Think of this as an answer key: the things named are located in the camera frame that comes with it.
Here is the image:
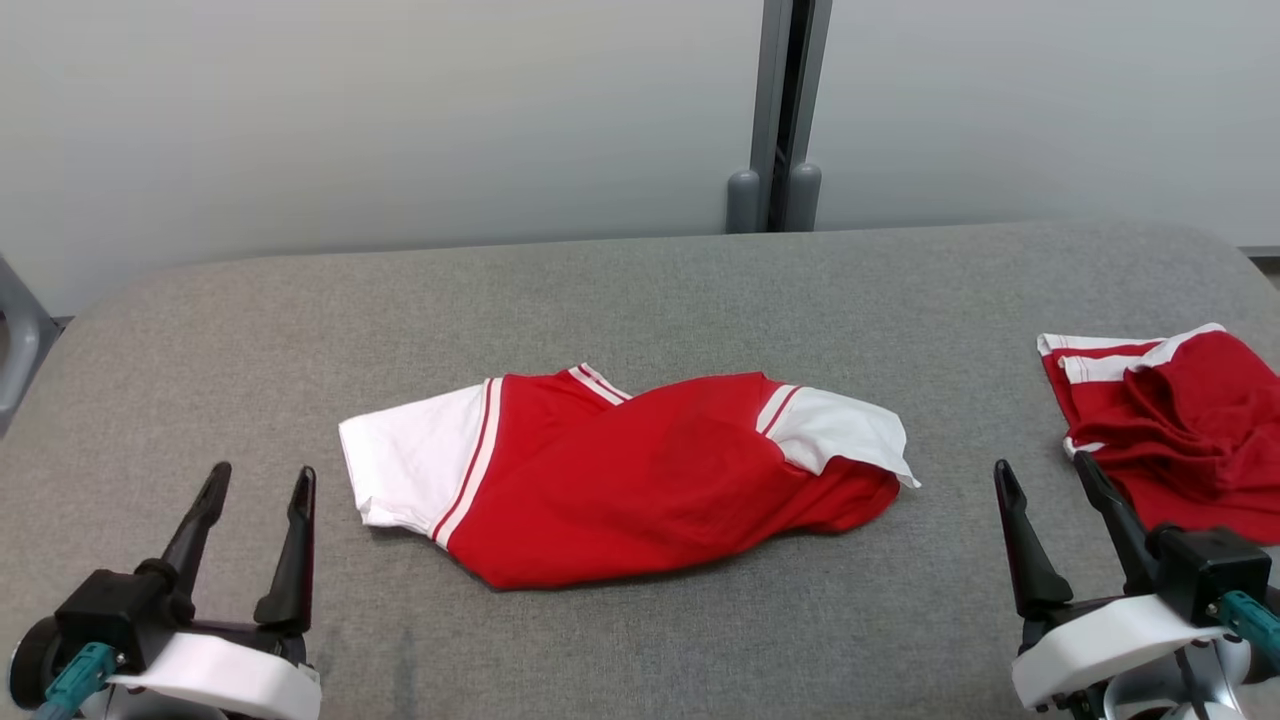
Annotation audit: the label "grey wall post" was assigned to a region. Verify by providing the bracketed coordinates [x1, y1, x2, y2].
[750, 0, 834, 233]

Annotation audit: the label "grey metal frame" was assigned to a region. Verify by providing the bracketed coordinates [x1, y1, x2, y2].
[0, 255, 59, 438]

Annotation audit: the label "red shorts with white stripes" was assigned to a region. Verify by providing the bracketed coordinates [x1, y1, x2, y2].
[1037, 322, 1280, 546]

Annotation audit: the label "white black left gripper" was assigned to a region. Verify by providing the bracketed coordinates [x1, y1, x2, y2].
[8, 460, 323, 720]

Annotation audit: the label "grey cylindrical bumper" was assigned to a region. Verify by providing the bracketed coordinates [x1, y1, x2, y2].
[783, 162, 823, 232]
[726, 168, 763, 234]

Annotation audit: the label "teal cable connector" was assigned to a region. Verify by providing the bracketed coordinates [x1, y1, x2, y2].
[33, 643, 121, 720]
[1205, 590, 1280, 673]

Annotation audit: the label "red shirt with white sleeves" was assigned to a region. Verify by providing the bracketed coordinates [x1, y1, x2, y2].
[338, 362, 921, 591]

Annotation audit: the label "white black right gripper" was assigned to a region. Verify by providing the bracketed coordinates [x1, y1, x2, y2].
[993, 450, 1241, 713]

